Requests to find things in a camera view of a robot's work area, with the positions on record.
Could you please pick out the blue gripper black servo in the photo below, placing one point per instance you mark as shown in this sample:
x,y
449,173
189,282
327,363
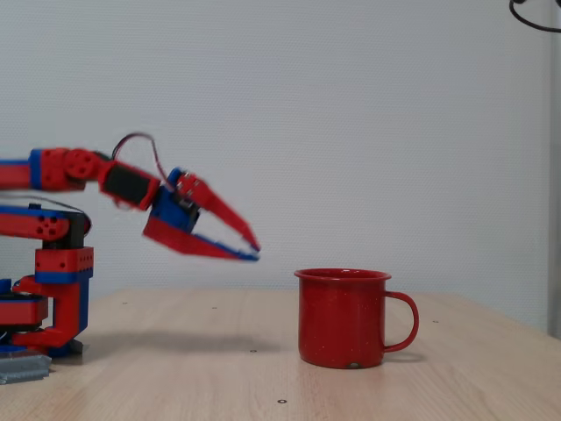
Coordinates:
x,y
170,211

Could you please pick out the red enamel mug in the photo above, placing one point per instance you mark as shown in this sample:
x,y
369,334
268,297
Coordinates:
x,y
342,320

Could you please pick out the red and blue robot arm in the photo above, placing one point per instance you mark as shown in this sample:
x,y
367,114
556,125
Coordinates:
x,y
68,307

